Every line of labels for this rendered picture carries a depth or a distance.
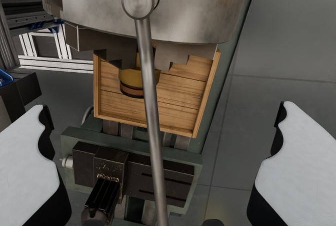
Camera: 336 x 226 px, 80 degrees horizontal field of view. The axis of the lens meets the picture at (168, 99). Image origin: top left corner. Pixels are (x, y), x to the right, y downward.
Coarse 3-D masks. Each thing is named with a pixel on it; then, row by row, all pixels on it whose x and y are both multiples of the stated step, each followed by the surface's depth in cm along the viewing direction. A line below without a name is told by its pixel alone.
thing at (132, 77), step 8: (136, 48) 41; (152, 48) 41; (136, 56) 37; (136, 64) 37; (120, 72) 39; (128, 72) 37; (136, 72) 36; (120, 80) 39; (128, 80) 38; (136, 80) 38; (120, 88) 41; (128, 88) 39; (136, 88) 39; (128, 96) 40; (136, 96) 40
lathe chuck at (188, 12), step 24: (48, 0) 26; (72, 0) 22; (96, 0) 21; (120, 0) 21; (168, 0) 21; (192, 0) 22; (216, 0) 23; (240, 0) 27; (72, 24) 24; (96, 24) 22; (120, 24) 22; (168, 24) 22; (192, 24) 23; (216, 24) 25
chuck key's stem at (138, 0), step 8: (128, 0) 13; (136, 0) 13; (144, 0) 13; (152, 0) 13; (128, 8) 13; (136, 8) 13; (144, 8) 14; (152, 8) 14; (128, 16) 14; (136, 16) 14; (144, 16) 14
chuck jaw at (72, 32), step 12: (60, 0) 24; (72, 36) 28; (84, 36) 28; (96, 36) 29; (108, 36) 30; (120, 36) 32; (84, 48) 28; (96, 48) 30; (108, 48) 31; (120, 48) 33; (132, 48) 35; (108, 60) 32; (120, 60) 34; (132, 60) 36
